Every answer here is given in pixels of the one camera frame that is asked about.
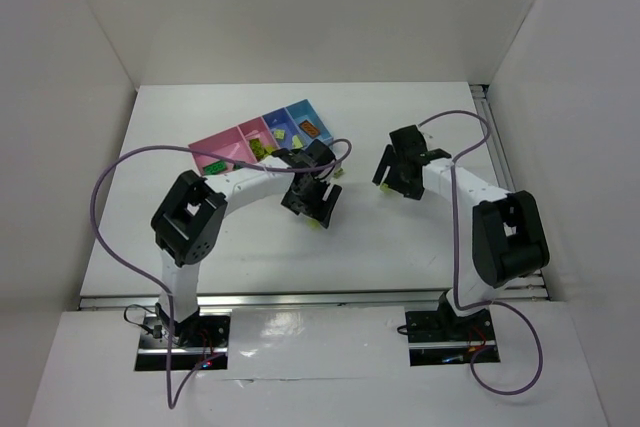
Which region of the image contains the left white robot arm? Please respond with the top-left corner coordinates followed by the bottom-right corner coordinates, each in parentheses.
top-left (151, 141), bottom-right (341, 345)

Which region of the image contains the purple cable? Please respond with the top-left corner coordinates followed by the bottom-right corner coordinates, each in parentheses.
top-left (90, 139), bottom-right (354, 409)
top-left (418, 110), bottom-right (545, 394)

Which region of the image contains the long dark green lego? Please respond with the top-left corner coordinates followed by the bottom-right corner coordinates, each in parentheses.
top-left (203, 161), bottom-right (227, 176)

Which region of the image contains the lime long lego brick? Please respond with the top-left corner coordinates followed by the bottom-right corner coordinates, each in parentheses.
top-left (249, 138), bottom-right (266, 160)

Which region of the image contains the aluminium right rail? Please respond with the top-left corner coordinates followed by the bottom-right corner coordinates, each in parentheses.
top-left (469, 84), bottom-right (549, 302)

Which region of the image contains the purple-blue container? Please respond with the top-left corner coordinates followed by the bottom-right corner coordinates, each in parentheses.
top-left (262, 108), bottom-right (307, 150)

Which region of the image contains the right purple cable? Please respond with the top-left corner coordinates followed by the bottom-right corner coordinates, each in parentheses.
top-left (418, 110), bottom-right (545, 394)

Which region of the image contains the small pink container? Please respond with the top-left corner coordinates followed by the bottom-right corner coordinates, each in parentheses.
top-left (239, 117), bottom-right (278, 162)

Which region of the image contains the aluminium front rail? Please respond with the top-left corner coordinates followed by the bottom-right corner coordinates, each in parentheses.
top-left (77, 289), bottom-right (551, 311)

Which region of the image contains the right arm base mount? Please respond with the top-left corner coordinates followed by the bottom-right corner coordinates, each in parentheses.
top-left (396, 310), bottom-right (500, 367)

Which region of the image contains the large pink container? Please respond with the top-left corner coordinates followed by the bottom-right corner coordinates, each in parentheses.
top-left (187, 126), bottom-right (251, 178)

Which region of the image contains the light blue container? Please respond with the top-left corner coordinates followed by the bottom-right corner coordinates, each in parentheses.
top-left (285, 99), bottom-right (333, 144)

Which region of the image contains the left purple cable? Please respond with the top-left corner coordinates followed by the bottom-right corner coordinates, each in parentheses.
top-left (90, 139), bottom-right (354, 409)

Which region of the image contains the brown orange lego brick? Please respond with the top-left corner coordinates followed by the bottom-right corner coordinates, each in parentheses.
top-left (299, 120), bottom-right (321, 138)

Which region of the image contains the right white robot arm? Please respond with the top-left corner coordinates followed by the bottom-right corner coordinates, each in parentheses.
top-left (373, 125), bottom-right (550, 325)

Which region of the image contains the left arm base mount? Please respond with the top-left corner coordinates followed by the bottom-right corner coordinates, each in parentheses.
top-left (123, 304), bottom-right (231, 372)

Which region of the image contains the aluminium rail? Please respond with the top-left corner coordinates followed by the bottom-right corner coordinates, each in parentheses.
top-left (469, 84), bottom-right (549, 302)
top-left (77, 289), bottom-right (551, 311)

